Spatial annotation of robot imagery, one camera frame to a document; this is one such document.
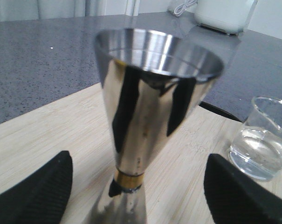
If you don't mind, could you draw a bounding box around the white cable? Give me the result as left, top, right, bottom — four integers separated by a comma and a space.
167, 0, 199, 17

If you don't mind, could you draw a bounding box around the clear glass beaker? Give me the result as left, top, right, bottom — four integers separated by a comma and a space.
228, 96, 282, 182

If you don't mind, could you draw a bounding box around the steel double jigger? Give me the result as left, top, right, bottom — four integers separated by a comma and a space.
87, 28, 224, 224

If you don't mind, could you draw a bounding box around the light grey curtain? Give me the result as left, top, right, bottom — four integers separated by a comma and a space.
0, 0, 140, 21

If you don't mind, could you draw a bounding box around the black cable on table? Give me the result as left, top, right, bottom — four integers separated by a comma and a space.
198, 101, 243, 122

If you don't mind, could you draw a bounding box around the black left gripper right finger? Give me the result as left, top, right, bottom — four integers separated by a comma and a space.
204, 154, 282, 224

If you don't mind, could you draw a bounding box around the white appliance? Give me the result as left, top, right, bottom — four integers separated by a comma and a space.
194, 0, 258, 35

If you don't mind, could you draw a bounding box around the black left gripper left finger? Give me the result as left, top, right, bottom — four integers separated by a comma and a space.
0, 151, 73, 224

